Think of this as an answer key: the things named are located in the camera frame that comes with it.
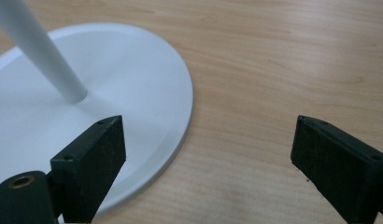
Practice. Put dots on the white lamp stand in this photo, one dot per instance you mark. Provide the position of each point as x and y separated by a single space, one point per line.
124 81

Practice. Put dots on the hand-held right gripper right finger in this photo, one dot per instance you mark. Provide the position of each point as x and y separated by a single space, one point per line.
336 168

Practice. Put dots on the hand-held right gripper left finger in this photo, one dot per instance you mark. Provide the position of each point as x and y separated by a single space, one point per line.
90 168

